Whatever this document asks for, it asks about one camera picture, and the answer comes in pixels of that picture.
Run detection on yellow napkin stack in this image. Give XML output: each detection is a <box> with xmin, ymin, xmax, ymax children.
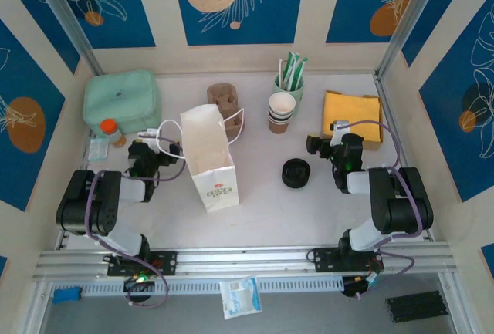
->
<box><xmin>323</xmin><ymin>90</ymin><xmax>383</xmax><ymax>143</ymax></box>

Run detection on green wrapped straw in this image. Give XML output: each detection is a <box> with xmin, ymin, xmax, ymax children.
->
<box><xmin>288</xmin><ymin>52</ymin><xmax>303</xmax><ymax>91</ymax></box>
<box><xmin>293</xmin><ymin>56</ymin><xmax>310</xmax><ymax>91</ymax></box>
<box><xmin>283</xmin><ymin>51</ymin><xmax>294</xmax><ymax>90</ymax></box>

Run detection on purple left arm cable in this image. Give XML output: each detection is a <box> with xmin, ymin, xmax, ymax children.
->
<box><xmin>83</xmin><ymin>136</ymin><xmax>187</xmax><ymax>309</ymax></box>

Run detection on blue plastic clip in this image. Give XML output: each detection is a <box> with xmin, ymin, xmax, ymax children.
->
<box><xmin>52</xmin><ymin>287</ymin><xmax>83</xmax><ymax>305</ymax></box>

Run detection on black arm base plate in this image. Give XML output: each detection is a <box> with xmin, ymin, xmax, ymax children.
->
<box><xmin>107</xmin><ymin>250</ymin><xmax>179</xmax><ymax>278</ymax></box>
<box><xmin>308</xmin><ymin>247</ymin><xmax>385</xmax><ymax>274</ymax></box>

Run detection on mint green zip pouch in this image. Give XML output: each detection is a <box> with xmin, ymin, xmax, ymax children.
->
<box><xmin>83</xmin><ymin>69</ymin><xmax>163</xmax><ymax>135</ymax></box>

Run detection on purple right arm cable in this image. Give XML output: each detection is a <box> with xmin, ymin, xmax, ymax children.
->
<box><xmin>341</xmin><ymin>119</ymin><xmax>424</xmax><ymax>301</ymax></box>

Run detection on mint green straw holder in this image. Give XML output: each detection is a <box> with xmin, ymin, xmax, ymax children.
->
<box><xmin>273</xmin><ymin>73</ymin><xmax>306</xmax><ymax>119</ymax></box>

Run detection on brown cardboard cup carrier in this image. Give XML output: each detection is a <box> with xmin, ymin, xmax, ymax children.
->
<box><xmin>206</xmin><ymin>83</ymin><xmax>246</xmax><ymax>142</ymax></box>

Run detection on white paper takeout bag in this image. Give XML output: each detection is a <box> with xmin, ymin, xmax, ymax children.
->
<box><xmin>157</xmin><ymin>104</ymin><xmax>246</xmax><ymax>214</ymax></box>

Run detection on orange lid bottle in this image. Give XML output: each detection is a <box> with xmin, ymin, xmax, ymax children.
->
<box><xmin>100</xmin><ymin>118</ymin><xmax>127</xmax><ymax>149</ymax></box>

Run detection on stack of paper cups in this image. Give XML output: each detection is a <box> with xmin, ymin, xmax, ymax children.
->
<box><xmin>268</xmin><ymin>92</ymin><xmax>297</xmax><ymax>117</ymax></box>

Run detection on white blue wipe packet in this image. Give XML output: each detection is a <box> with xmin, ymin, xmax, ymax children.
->
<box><xmin>218</xmin><ymin>275</ymin><xmax>264</xmax><ymax>321</ymax></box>

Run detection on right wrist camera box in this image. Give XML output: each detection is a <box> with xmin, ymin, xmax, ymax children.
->
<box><xmin>330</xmin><ymin>119</ymin><xmax>350</xmax><ymax>147</ymax></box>

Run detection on aluminium corner post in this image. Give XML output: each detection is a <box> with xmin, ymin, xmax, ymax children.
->
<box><xmin>29</xmin><ymin>0</ymin><xmax>103</xmax><ymax>77</ymax></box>
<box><xmin>375</xmin><ymin>0</ymin><xmax>451</xmax><ymax>81</ymax></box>

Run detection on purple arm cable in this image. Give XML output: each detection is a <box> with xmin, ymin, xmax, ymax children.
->
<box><xmin>341</xmin><ymin>119</ymin><xmax>424</xmax><ymax>301</ymax></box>
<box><xmin>83</xmin><ymin>136</ymin><xmax>187</xmax><ymax>309</ymax></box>

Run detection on black plastic cup lids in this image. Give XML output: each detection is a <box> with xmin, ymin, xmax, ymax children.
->
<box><xmin>280</xmin><ymin>158</ymin><xmax>313</xmax><ymax>190</ymax></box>

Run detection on yellow napkins in box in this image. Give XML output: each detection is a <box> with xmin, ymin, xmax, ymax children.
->
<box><xmin>319</xmin><ymin>89</ymin><xmax>385</xmax><ymax>153</ymax></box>

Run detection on black ribbed bar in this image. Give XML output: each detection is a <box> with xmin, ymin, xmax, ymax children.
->
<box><xmin>384</xmin><ymin>290</ymin><xmax>451</xmax><ymax>325</ymax></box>

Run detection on small clear plastic packet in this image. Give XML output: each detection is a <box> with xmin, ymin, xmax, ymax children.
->
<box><xmin>87</xmin><ymin>137</ymin><xmax>111</xmax><ymax>164</ymax></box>

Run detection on aluminium front rail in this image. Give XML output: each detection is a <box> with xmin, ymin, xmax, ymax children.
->
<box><xmin>32</xmin><ymin>241</ymin><xmax>458</xmax><ymax>283</ymax></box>

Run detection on white slotted cable duct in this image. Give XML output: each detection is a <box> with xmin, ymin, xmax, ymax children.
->
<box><xmin>49</xmin><ymin>277</ymin><xmax>345</xmax><ymax>299</ymax></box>

